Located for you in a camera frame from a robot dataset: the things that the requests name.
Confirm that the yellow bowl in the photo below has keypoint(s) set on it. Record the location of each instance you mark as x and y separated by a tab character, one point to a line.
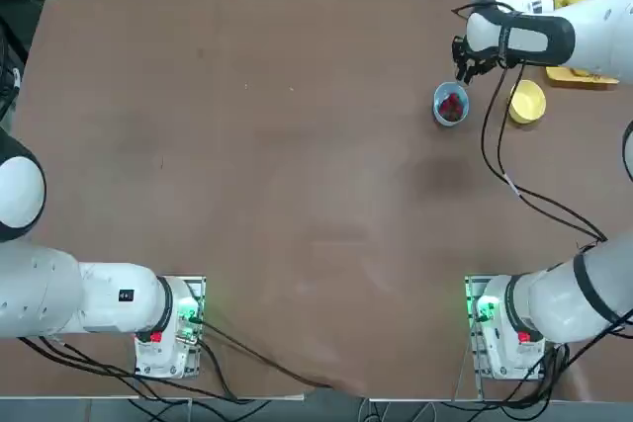
531	101

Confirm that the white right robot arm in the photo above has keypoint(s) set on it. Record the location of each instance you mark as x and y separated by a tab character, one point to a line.
593	26

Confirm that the yellow plastic tray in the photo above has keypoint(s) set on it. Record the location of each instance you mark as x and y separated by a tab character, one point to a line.
559	77

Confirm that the red strawberry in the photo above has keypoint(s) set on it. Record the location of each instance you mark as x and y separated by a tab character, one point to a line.
453	98
458	113
445	107

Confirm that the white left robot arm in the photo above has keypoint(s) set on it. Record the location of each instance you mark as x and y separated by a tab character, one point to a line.
104	298

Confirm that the black fabric object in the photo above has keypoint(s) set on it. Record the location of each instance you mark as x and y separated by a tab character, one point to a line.
17	12

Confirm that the light blue bowl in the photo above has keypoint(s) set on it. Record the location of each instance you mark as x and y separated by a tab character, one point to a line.
437	113

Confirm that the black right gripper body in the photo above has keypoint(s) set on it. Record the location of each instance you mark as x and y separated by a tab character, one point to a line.
462	49

